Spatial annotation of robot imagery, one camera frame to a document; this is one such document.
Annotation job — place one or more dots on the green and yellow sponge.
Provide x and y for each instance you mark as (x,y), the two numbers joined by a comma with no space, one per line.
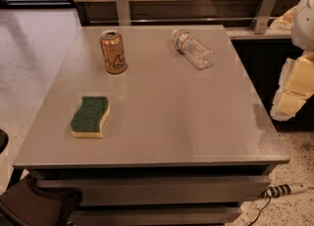
(90,117)

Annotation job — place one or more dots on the clear plastic water bottle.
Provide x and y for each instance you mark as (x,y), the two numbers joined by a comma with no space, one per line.
(193,50)

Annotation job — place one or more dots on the white power strip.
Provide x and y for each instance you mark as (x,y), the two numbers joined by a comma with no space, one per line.
(284,190)

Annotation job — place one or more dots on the dark brown chair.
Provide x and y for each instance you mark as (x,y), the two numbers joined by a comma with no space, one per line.
(25,204)

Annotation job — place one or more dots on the right metal wall bracket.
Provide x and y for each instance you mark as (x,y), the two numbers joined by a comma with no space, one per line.
(260,22)

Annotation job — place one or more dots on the metal wall bracket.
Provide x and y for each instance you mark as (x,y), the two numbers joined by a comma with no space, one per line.
(260,22)
(123,11)

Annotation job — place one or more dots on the left metal wall bracket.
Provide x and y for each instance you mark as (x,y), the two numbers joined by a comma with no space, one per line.
(123,11)

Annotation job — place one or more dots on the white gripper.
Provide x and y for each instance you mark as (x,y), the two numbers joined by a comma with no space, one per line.
(304,28)

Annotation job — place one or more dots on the gold soda can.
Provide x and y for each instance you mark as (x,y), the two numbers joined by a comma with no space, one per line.
(113,52)

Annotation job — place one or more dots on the grey table drawer unit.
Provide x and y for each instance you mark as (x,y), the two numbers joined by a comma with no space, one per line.
(126,198)

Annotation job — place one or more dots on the grey side counter ledge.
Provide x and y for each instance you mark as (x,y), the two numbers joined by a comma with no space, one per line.
(248,33)

